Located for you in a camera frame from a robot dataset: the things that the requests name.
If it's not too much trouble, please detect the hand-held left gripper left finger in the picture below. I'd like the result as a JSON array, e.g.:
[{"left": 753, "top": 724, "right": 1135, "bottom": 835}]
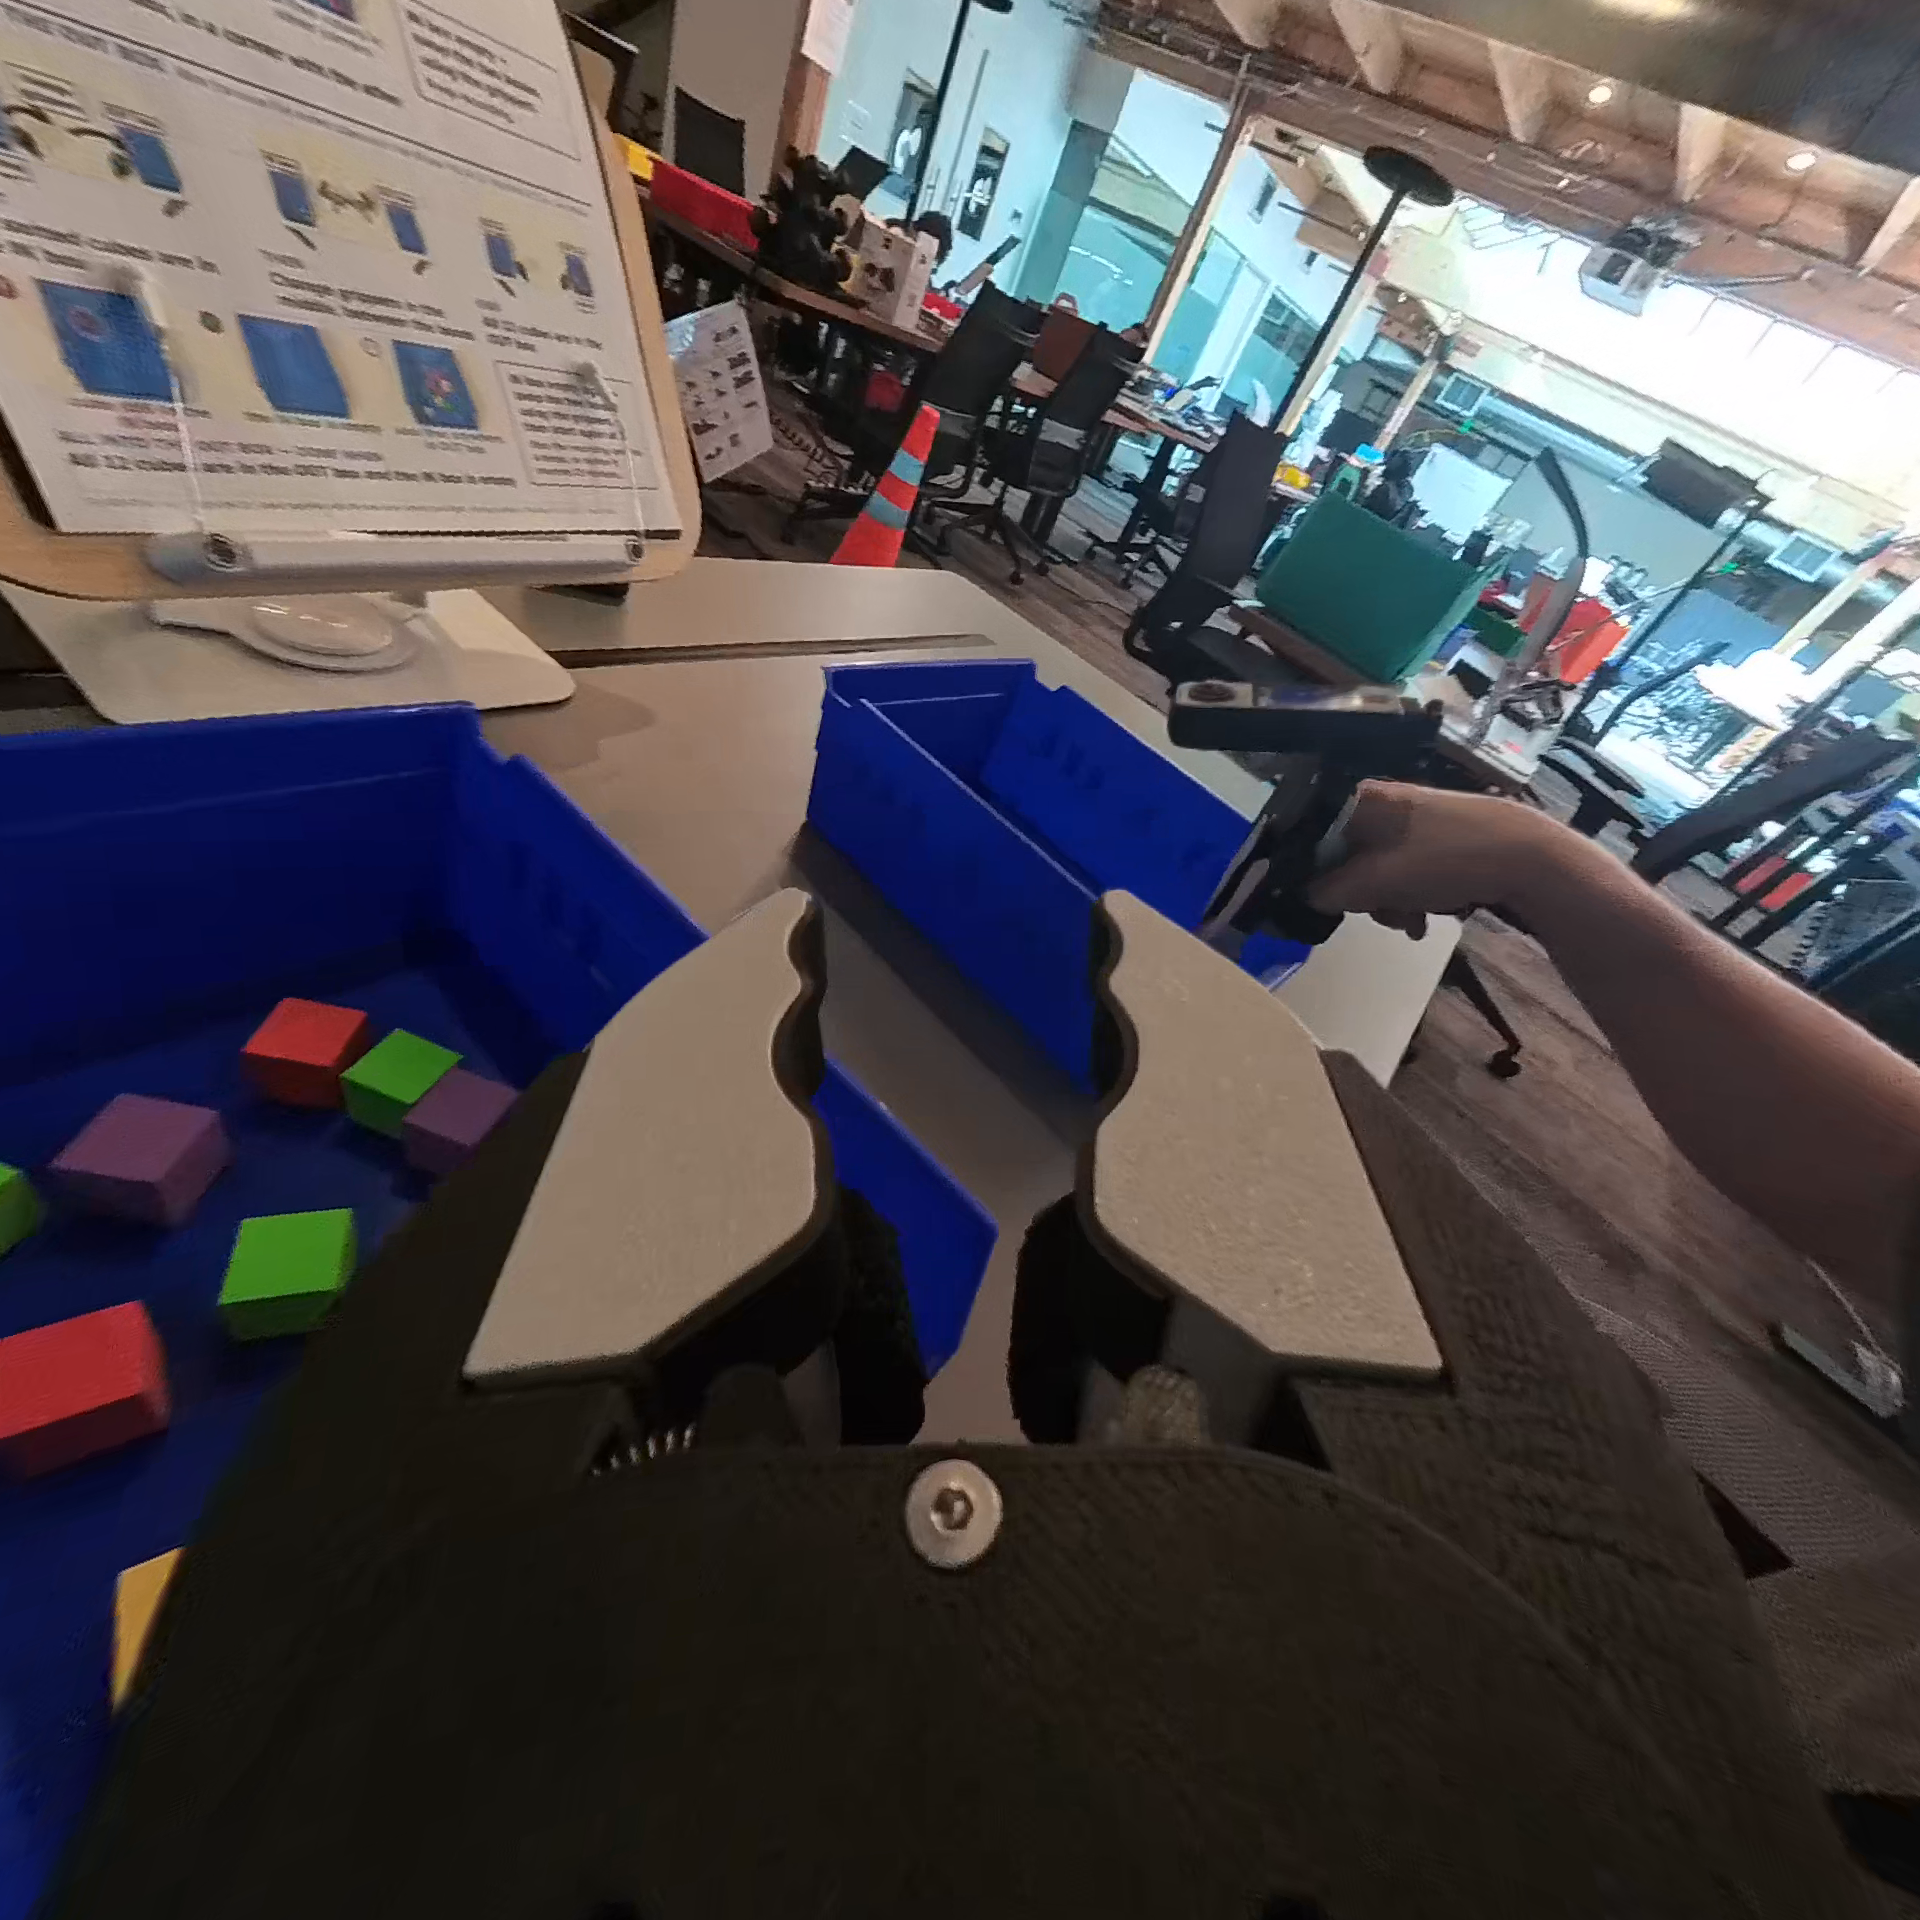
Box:
[{"left": 463, "top": 886, "right": 929, "bottom": 1448}]

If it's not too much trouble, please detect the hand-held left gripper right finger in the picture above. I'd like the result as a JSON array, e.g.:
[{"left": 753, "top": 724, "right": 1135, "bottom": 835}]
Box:
[{"left": 1008, "top": 892, "right": 1444, "bottom": 1448}]

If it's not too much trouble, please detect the purple wooden cube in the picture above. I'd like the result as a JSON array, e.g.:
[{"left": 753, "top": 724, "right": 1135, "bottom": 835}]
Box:
[
  {"left": 48, "top": 1093, "right": 232, "bottom": 1230},
  {"left": 403, "top": 1068, "right": 520, "bottom": 1176}
]

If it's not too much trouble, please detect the blue plastic bin with cubes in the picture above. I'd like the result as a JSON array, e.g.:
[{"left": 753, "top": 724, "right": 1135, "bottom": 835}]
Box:
[{"left": 808, "top": 656, "right": 1314, "bottom": 1094}]

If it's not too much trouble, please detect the yellow wooden cube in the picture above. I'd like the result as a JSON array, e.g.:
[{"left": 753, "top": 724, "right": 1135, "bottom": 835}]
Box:
[{"left": 112, "top": 1549, "right": 186, "bottom": 1712}]

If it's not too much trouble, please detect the person's right forearm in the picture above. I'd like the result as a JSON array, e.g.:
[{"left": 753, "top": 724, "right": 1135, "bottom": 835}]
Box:
[{"left": 1499, "top": 816, "right": 1920, "bottom": 1315}]

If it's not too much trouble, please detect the person's right hand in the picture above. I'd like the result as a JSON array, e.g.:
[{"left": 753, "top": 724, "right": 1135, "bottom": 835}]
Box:
[{"left": 1310, "top": 776, "right": 1567, "bottom": 935}]

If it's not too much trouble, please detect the green mat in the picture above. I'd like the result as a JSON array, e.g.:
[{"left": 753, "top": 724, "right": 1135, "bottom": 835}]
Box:
[{"left": 1258, "top": 495, "right": 1503, "bottom": 684}]

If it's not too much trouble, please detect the black office chair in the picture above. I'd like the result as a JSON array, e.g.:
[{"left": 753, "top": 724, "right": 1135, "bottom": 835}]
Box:
[{"left": 1124, "top": 411, "right": 1296, "bottom": 684}]

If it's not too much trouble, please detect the black floor lamp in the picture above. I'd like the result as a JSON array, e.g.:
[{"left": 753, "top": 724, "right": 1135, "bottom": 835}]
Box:
[{"left": 1276, "top": 144, "right": 1457, "bottom": 441}]

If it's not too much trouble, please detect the orange traffic cone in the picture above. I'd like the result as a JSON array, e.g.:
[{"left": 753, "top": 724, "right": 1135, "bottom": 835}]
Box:
[{"left": 831, "top": 401, "right": 945, "bottom": 569}]

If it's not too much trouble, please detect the printed paper sheet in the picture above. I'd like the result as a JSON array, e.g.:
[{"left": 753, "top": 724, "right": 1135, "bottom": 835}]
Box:
[{"left": 664, "top": 299, "right": 777, "bottom": 484}]

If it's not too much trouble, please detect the white clip bar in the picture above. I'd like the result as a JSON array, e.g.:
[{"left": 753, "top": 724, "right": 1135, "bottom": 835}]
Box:
[{"left": 143, "top": 521, "right": 656, "bottom": 589}]

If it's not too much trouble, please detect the instruction sheet on wooden board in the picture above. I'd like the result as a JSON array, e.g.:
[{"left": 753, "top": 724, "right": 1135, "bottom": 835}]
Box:
[{"left": 0, "top": 0, "right": 705, "bottom": 601}]

